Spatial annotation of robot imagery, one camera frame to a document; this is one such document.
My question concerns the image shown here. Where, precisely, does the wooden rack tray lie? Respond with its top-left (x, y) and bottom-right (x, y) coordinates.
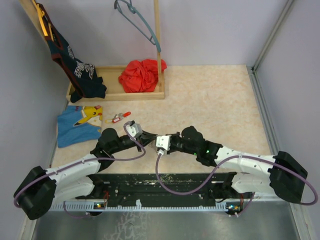
top-left (19, 0), bottom-right (165, 105)

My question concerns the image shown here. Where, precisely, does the red crumpled cloth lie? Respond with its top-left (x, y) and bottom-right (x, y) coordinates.
top-left (118, 59), bottom-right (159, 93)

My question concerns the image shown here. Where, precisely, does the aluminium frame rail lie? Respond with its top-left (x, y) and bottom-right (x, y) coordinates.
top-left (249, 0), bottom-right (320, 240)

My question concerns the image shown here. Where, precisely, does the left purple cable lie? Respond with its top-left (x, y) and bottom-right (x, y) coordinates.
top-left (13, 123), bottom-right (147, 220)

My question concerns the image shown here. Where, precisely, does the dark navy jersey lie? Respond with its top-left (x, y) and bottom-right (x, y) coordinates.
top-left (41, 4), bottom-right (107, 103)

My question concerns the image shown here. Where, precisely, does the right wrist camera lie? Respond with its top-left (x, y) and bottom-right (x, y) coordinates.
top-left (155, 134), bottom-right (172, 155)

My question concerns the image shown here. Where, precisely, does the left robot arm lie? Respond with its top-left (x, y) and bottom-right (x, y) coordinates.
top-left (13, 126), bottom-right (157, 220)

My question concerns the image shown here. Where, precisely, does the blue pikachu shirt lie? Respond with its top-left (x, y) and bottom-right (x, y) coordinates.
top-left (56, 105), bottom-right (103, 148)

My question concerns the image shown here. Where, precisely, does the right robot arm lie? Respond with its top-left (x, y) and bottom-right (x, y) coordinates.
top-left (168, 126), bottom-right (308, 204)

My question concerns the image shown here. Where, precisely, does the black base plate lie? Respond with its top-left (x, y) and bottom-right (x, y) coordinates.
top-left (67, 173), bottom-right (253, 212)

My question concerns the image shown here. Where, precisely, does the yellow clothes hanger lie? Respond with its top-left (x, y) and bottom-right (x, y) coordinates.
top-left (32, 0), bottom-right (54, 41)

